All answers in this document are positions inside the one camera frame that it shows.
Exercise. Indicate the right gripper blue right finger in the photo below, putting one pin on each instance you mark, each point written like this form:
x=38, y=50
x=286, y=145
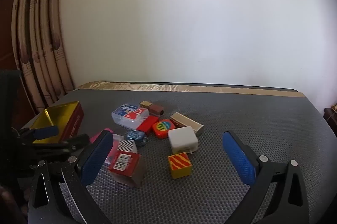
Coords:
x=289, y=202

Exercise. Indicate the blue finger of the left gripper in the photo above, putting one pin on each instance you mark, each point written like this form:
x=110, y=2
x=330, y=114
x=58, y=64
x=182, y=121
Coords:
x=67, y=146
x=38, y=134

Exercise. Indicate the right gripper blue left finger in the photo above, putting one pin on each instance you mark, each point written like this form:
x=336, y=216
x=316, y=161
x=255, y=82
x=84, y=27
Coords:
x=46, y=201

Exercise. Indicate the pink eraser block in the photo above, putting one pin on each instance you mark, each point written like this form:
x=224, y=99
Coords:
x=93, y=138

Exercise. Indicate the pink packet clear wrap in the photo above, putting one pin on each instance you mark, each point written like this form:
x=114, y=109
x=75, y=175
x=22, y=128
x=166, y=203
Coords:
x=116, y=140

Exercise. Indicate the red barcode clear box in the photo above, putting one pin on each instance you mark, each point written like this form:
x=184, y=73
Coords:
x=128, y=168

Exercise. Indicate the clear plastic box blue label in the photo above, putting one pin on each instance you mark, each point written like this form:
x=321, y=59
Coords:
x=129, y=116

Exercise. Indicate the red rectangular block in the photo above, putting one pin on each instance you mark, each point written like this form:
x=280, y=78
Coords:
x=146, y=125

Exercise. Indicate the gold cap red lipstick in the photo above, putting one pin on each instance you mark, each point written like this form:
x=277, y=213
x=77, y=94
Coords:
x=154, y=109

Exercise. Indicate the orange tape measure tree logo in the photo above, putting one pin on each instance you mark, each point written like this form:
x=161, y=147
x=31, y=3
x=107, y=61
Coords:
x=162, y=127

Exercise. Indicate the yellow red striped wooden cube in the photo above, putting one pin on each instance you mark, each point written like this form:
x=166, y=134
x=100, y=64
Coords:
x=179, y=165

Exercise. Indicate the gold ribbed rectangular case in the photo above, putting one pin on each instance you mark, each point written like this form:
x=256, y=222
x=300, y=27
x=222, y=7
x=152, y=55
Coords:
x=181, y=120

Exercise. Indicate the white power adapter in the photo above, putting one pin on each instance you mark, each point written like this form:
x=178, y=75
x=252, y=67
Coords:
x=183, y=139

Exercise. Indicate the black white chevron card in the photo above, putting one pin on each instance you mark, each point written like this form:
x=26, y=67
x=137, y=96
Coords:
x=127, y=146

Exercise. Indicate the red gold toffee tin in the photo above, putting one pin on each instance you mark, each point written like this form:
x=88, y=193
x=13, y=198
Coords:
x=67, y=117

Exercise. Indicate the beige patterned curtain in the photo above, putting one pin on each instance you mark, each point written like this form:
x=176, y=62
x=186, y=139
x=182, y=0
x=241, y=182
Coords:
x=39, y=52

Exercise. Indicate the dark side furniture at right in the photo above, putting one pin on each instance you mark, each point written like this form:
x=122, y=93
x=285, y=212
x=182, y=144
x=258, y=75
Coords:
x=330, y=115

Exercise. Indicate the grey honeycomb mesh mat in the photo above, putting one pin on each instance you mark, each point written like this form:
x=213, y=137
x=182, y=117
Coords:
x=280, y=124

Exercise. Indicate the brown wooden cabinet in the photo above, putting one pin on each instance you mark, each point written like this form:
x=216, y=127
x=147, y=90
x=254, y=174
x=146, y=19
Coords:
x=22, y=112

